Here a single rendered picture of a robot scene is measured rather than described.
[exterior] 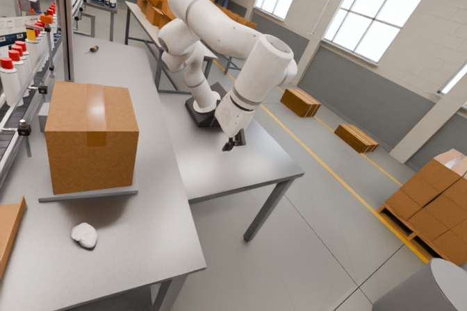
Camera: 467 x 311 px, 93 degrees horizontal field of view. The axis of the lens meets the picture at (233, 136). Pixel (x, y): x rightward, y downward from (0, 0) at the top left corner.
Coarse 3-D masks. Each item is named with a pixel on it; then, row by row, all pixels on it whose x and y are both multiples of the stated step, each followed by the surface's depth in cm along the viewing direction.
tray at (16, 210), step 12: (12, 204) 68; (24, 204) 69; (0, 216) 65; (12, 216) 66; (0, 228) 62; (12, 228) 60; (0, 240) 60; (12, 240) 61; (0, 252) 58; (0, 264) 54; (0, 276) 54
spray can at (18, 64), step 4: (8, 52) 89; (12, 52) 90; (16, 52) 91; (12, 56) 90; (16, 56) 91; (16, 60) 92; (20, 60) 93; (16, 64) 92; (20, 64) 93; (16, 68) 92; (20, 68) 93; (24, 68) 96; (20, 72) 94; (24, 72) 96; (20, 76) 95; (24, 76) 97; (20, 80) 96; (24, 80) 97; (20, 84) 96; (28, 92) 102; (24, 96) 100
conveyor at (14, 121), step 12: (60, 36) 164; (48, 60) 132; (36, 84) 111; (0, 108) 91; (24, 108) 95; (0, 120) 86; (12, 120) 88; (12, 132) 84; (0, 144) 78; (0, 156) 74
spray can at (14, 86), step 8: (8, 64) 85; (0, 72) 85; (8, 72) 86; (16, 72) 88; (8, 80) 87; (16, 80) 89; (8, 88) 89; (16, 88) 90; (8, 96) 91; (16, 96) 92; (8, 104) 93
